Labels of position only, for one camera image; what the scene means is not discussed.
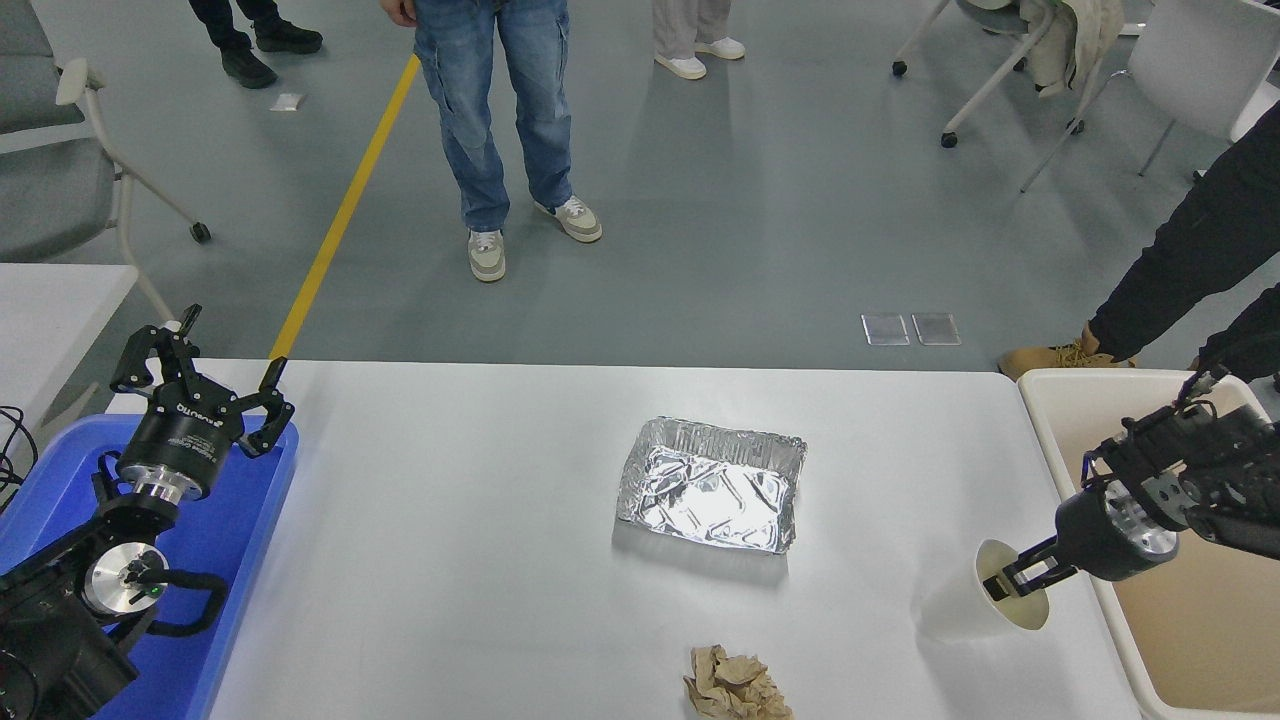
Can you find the crumpled tan paper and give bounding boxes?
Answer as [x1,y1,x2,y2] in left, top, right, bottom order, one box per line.
[683,645,794,720]

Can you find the silver foil tray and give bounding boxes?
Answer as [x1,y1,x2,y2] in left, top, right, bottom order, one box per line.
[615,417,808,555]

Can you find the black cable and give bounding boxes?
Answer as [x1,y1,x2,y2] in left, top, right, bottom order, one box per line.
[0,405,39,511]

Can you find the white wheeled chair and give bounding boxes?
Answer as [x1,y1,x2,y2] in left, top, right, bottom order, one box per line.
[891,0,1086,149]

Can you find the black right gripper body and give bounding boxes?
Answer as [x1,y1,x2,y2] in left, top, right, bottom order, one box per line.
[1054,482,1151,584]

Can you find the large pale plastic bin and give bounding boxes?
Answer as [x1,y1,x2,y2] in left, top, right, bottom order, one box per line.
[1016,368,1280,720]

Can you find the blue plastic tray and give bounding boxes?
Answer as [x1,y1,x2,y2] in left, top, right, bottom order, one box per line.
[0,415,299,720]

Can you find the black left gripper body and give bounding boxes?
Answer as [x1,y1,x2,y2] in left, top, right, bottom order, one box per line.
[117,394,246,499]

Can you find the white side table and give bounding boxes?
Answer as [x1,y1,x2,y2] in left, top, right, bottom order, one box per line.
[0,263,139,431]

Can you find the grey office chair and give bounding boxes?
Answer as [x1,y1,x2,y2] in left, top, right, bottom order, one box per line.
[0,0,212,326]

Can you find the yellow floor tape line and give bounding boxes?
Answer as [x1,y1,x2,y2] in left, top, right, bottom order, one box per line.
[267,55,421,363]

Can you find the white shell chair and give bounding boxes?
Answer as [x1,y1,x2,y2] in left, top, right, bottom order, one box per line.
[1020,0,1280,194]

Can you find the white paper cup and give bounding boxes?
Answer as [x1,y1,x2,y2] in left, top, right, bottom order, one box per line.
[920,540,1051,641]

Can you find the person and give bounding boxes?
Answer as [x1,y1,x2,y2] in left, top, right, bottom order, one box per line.
[998,130,1280,386]
[188,0,324,90]
[380,0,604,283]
[652,0,747,81]

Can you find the beige coat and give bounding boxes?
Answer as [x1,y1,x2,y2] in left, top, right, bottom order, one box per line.
[1020,0,1126,98]

